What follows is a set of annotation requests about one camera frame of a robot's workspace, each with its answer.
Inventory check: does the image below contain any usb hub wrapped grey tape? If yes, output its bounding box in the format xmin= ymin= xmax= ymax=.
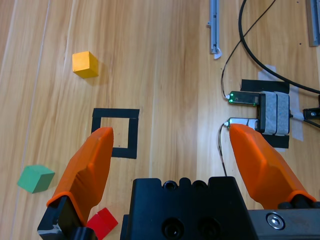
xmin=257 ymin=91 xmax=291 ymax=137

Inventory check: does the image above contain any red wooden block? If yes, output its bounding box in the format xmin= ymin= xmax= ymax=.
xmin=86 ymin=207 xmax=119 ymax=240

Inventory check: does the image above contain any thin white-tipped black cable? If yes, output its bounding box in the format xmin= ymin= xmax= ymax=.
xmin=217 ymin=121 xmax=231 ymax=178
xmin=220 ymin=0 xmax=278 ymax=100

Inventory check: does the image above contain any grey aluminium rail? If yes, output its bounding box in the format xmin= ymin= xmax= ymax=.
xmin=305 ymin=0 xmax=320 ymax=48
xmin=206 ymin=0 xmax=221 ymax=55

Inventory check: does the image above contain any green wooden block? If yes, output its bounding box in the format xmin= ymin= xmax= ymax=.
xmin=16 ymin=164 xmax=56 ymax=195

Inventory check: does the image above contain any thick black table cable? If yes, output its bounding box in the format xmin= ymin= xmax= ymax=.
xmin=238 ymin=0 xmax=320 ymax=95

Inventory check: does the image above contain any yellow wooden block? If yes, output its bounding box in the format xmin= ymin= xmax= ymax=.
xmin=71 ymin=50 xmax=99 ymax=79

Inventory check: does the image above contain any black tape square outline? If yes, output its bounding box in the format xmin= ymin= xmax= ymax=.
xmin=91 ymin=107 xmax=140 ymax=160

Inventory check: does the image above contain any silver usb dongle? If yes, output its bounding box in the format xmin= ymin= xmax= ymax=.
xmin=228 ymin=116 xmax=261 ymax=131

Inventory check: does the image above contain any black tape strip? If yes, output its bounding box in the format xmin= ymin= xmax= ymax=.
xmin=261 ymin=134 xmax=290 ymax=150
xmin=240 ymin=78 xmax=291 ymax=95

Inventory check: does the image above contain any black metal bracket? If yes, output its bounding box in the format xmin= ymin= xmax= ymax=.
xmin=302 ymin=94 xmax=320 ymax=129

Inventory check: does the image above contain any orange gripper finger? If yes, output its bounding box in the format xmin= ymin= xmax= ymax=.
xmin=228 ymin=123 xmax=320 ymax=210
xmin=36 ymin=126 xmax=115 ymax=240

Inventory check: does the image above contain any usb dongle with green lights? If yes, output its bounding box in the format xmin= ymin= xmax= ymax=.
xmin=228 ymin=91 xmax=262 ymax=107

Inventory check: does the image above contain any clear tape strip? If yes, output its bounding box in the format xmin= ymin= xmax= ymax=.
xmin=288 ymin=86 xmax=305 ymax=141
xmin=257 ymin=64 xmax=278 ymax=81

